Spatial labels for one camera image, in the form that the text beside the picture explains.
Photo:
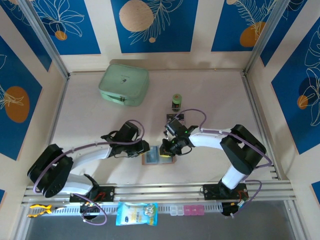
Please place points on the tan leather card holder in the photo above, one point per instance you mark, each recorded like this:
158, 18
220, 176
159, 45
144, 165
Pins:
171, 160

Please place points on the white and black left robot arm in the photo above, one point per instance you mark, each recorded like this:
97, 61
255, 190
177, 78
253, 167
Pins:
92, 156

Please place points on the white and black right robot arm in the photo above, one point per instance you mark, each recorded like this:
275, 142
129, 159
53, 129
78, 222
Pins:
207, 140

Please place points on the small green-lidded bottle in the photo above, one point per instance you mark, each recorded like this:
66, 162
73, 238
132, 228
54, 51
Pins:
176, 101

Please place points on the clear pill box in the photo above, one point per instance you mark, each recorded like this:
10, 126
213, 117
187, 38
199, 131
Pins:
176, 210

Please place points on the pink pill box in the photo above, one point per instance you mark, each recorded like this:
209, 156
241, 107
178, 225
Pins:
193, 210

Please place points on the blue snack packet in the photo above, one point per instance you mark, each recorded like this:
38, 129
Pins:
136, 215

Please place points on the mint green zip pouch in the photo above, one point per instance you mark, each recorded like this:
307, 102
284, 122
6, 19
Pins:
123, 82

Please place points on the black table clamp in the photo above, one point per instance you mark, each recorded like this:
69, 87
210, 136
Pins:
226, 211
90, 210

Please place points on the small green circuit board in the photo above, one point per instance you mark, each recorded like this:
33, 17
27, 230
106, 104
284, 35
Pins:
242, 205

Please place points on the yellow and black pliers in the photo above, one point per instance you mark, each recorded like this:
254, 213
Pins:
47, 208

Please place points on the aluminium rail beam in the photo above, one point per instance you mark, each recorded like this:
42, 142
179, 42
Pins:
160, 192

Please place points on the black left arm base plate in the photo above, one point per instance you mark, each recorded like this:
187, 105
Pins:
110, 193

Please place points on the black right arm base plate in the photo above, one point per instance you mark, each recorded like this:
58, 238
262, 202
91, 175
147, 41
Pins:
208, 192

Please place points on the aluminium table side rail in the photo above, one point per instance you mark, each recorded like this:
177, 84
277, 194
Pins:
53, 130
256, 110

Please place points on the aluminium corner post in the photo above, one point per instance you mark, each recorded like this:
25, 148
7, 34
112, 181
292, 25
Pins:
266, 37
45, 37

